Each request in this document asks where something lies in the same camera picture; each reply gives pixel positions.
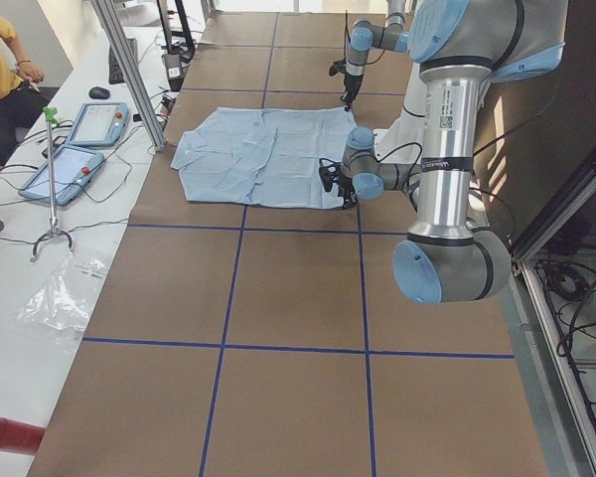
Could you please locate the clear plastic bag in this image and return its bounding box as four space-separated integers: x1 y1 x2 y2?
13 248 112 352

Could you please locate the teach pendant tablet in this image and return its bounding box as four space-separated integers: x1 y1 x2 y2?
18 145 104 207
67 101 129 147

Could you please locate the reacher grabber tool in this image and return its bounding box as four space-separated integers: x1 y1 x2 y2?
30 106 74 262

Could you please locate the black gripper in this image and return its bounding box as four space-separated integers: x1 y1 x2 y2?
341 73 363 110
335 177 358 209

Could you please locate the black computer mouse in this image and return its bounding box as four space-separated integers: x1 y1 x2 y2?
88 86 110 99

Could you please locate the upper teach pendant tablet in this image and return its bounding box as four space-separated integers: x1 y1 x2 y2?
67 101 129 147

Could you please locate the light blue button-up shirt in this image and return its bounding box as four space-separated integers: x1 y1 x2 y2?
171 107 356 210

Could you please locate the black keyboard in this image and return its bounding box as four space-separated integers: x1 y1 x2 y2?
107 37 139 85

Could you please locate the grey aluminium frame post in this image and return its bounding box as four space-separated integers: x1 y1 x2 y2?
91 0 166 152

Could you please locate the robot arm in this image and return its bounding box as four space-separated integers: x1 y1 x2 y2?
330 0 408 111
319 1 567 304

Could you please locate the red cylinder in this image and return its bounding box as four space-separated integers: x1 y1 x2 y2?
0 416 46 455

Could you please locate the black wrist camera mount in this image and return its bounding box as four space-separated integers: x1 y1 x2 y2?
318 158 340 193
329 60 347 77

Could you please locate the lower teach pendant tablet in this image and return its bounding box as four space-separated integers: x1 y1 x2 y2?
18 145 104 207

